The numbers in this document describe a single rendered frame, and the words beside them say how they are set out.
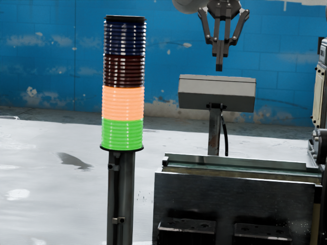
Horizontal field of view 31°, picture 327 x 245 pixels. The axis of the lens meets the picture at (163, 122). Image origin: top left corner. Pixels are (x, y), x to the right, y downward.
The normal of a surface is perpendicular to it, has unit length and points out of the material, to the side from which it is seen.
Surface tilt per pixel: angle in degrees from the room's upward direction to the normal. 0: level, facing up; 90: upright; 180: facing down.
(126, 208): 90
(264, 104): 90
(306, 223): 90
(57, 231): 0
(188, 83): 50
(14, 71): 90
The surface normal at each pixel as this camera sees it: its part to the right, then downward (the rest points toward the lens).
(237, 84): -0.07, -0.49
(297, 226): -0.13, 0.18
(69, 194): 0.04, -0.98
